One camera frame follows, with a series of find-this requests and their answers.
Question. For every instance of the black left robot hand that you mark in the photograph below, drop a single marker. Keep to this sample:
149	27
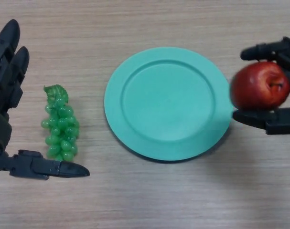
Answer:
1	81

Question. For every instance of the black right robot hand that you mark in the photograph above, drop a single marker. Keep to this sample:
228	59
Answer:
281	121

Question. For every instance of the red apple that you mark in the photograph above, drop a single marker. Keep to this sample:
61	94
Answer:
257	86

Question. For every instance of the green round plate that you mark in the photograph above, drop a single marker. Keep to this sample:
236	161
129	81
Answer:
168	107

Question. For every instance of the green plastic grape bunch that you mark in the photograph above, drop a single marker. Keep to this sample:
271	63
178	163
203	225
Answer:
62	126

